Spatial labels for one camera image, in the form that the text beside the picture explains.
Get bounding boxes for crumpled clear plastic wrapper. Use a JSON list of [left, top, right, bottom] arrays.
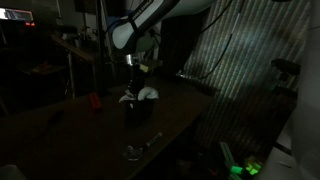
[[122, 146, 143, 161]]

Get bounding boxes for black hanging cable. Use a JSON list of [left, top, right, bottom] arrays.
[[176, 0, 248, 80]]

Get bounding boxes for green glowing device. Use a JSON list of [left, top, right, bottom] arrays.
[[219, 142, 262, 180]]

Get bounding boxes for red block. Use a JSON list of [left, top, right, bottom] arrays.
[[89, 93, 102, 112]]

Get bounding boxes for black box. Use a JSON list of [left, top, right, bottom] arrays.
[[125, 99, 154, 128]]

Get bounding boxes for white towel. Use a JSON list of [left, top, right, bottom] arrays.
[[118, 86, 160, 104]]

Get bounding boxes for lit computer monitor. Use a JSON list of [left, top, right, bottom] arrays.
[[0, 8, 34, 22]]

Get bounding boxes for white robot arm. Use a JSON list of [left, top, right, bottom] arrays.
[[111, 0, 215, 80]]

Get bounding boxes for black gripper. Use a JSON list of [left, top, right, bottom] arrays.
[[126, 54, 145, 95]]

